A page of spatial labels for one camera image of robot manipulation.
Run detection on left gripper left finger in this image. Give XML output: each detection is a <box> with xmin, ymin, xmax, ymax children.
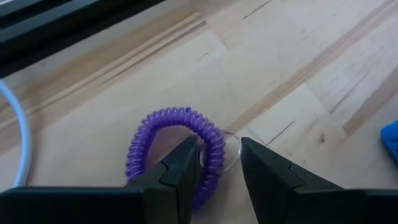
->
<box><xmin>0</xmin><ymin>134</ymin><xmax>202</xmax><ymax>224</ymax></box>

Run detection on purple spiral coil keychain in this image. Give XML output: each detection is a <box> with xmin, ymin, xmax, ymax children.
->
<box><xmin>125</xmin><ymin>107</ymin><xmax>243</xmax><ymax>212</ymax></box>

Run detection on white lamp cable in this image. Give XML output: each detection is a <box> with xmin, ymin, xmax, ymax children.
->
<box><xmin>0</xmin><ymin>79</ymin><xmax>33</xmax><ymax>189</ymax></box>

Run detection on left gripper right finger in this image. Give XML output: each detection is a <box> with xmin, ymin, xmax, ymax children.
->
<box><xmin>240</xmin><ymin>137</ymin><xmax>398</xmax><ymax>224</ymax></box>

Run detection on blue plastic basket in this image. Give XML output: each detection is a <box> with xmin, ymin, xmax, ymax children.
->
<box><xmin>381</xmin><ymin>120</ymin><xmax>398</xmax><ymax>166</ymax></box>

